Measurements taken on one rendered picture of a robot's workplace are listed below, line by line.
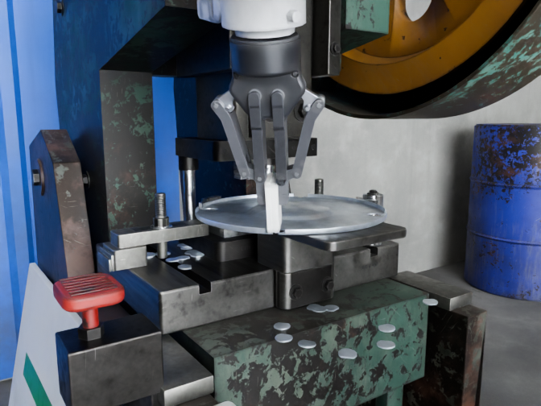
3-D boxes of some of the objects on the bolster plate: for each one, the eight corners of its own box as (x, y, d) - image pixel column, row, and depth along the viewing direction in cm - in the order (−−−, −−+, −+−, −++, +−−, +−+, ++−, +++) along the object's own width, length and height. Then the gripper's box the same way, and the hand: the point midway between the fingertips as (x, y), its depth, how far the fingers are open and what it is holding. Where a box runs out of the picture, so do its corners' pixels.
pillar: (198, 225, 88) (196, 146, 86) (187, 227, 87) (184, 147, 84) (193, 224, 90) (191, 146, 87) (181, 225, 89) (179, 146, 86)
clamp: (212, 254, 81) (212, 192, 79) (109, 272, 72) (105, 201, 70) (196, 246, 86) (195, 187, 84) (97, 262, 77) (93, 196, 75)
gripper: (194, 40, 50) (217, 241, 61) (325, 38, 48) (324, 245, 59) (212, 27, 56) (230, 211, 68) (328, 24, 54) (327, 213, 66)
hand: (273, 203), depth 62 cm, fingers closed
